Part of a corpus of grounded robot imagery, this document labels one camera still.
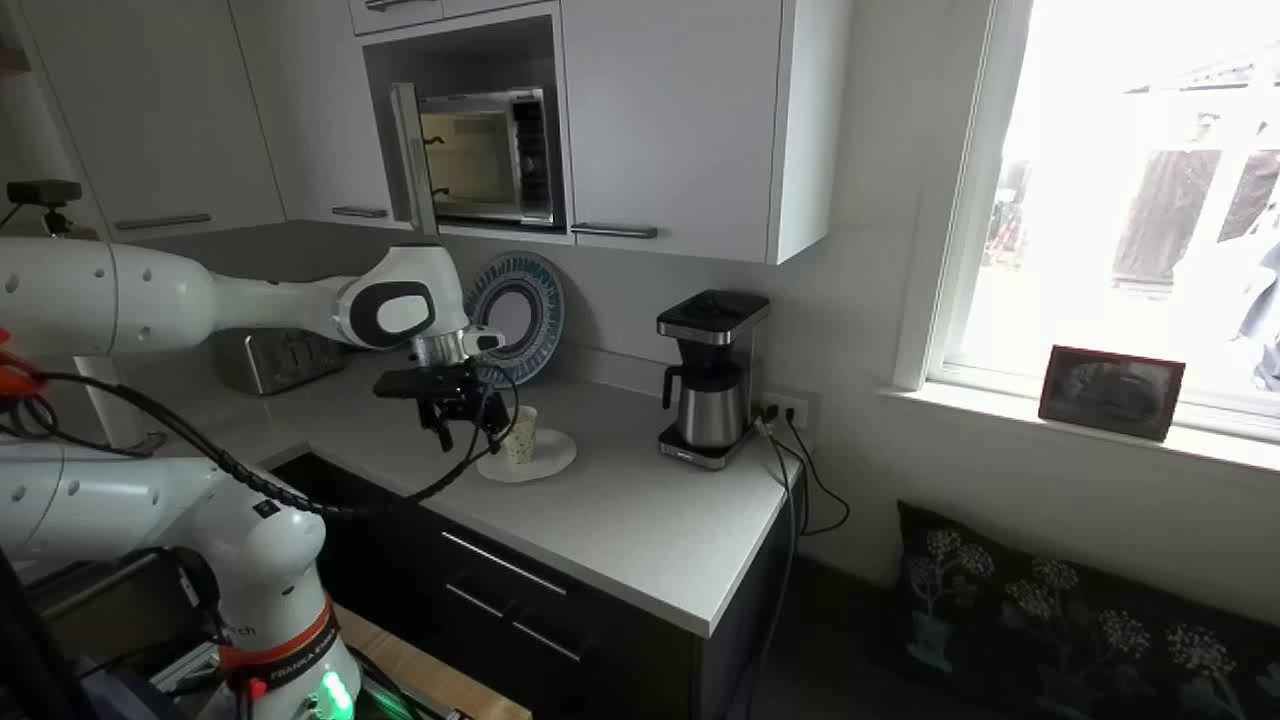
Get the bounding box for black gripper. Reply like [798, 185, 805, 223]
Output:
[419, 356, 516, 456]

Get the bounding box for stainless steel microwave body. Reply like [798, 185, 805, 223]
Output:
[415, 84, 569, 238]

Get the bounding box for white speckled cup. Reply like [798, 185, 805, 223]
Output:
[509, 400, 543, 474]

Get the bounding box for white saucer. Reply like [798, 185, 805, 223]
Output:
[471, 423, 585, 487]

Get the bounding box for blue patterned decorative plate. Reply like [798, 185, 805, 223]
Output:
[463, 254, 570, 392]

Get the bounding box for shiny metal toaster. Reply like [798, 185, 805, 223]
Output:
[207, 324, 358, 400]

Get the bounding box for steel and black coffee maker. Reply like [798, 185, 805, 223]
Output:
[651, 288, 774, 475]

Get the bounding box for wooden board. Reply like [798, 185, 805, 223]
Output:
[328, 602, 539, 720]

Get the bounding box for black lower kitchen cabinet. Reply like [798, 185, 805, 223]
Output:
[261, 447, 808, 720]

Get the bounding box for dark floral cushion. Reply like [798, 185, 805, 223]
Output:
[891, 497, 1280, 720]

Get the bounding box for dark framed picture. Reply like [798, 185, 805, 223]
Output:
[1036, 341, 1191, 447]

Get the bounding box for white framed window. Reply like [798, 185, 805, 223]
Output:
[888, 0, 1280, 447]

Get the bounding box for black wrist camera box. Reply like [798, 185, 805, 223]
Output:
[367, 366, 440, 406]

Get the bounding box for steel drawer handle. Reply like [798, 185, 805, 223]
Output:
[440, 581, 509, 624]
[509, 617, 586, 667]
[435, 528, 570, 602]

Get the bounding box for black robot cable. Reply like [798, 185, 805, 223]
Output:
[0, 361, 529, 528]

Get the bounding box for short steel cabinet handle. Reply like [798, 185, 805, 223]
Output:
[569, 221, 665, 245]

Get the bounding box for white wall outlet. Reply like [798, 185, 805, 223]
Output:
[755, 385, 815, 438]

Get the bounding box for black appliance power cable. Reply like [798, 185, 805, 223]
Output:
[760, 409, 856, 544]

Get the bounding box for black camera on stand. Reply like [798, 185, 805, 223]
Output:
[0, 178, 88, 241]

